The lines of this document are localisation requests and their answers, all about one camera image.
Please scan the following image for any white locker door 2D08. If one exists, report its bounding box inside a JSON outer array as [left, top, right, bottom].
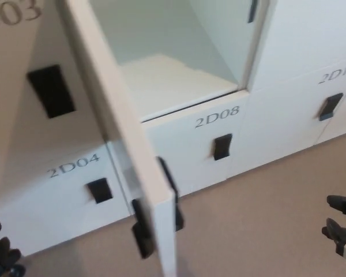
[[139, 89, 250, 197]]

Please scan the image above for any white locker door 2D04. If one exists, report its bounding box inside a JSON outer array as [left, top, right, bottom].
[[0, 140, 135, 258]]

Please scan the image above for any black handle of door 2D12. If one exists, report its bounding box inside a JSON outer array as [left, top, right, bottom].
[[319, 92, 345, 121]]

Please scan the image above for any black handle of door 2D04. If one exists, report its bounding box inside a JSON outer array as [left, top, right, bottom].
[[86, 177, 114, 205]]

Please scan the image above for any white locker door with handle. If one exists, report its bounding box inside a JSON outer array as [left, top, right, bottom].
[[247, 0, 346, 93]]

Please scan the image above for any black handle of door 2D08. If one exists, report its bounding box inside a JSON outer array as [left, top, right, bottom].
[[213, 133, 234, 162]]

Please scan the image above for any white locker door 2D03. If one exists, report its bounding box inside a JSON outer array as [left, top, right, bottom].
[[0, 0, 110, 203]]

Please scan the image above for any black handle of unlabelled door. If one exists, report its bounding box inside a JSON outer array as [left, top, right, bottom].
[[247, 0, 259, 24]]

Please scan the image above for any open white locker door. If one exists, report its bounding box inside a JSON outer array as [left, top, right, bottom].
[[63, 0, 180, 277]]

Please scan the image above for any black handle of door 2D03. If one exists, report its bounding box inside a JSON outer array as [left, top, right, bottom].
[[26, 64, 77, 119]]

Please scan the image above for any black handle of open door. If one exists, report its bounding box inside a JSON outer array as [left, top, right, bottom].
[[130, 198, 157, 260]]

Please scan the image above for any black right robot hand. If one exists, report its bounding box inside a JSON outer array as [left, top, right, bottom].
[[321, 194, 346, 258]]

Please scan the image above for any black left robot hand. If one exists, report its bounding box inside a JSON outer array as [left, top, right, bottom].
[[0, 220, 27, 277]]

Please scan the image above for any white locker door 2D12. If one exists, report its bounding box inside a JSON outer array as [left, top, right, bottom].
[[230, 63, 346, 177]]

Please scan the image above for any white locker cabinet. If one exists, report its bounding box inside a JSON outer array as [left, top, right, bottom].
[[0, 0, 346, 258]]

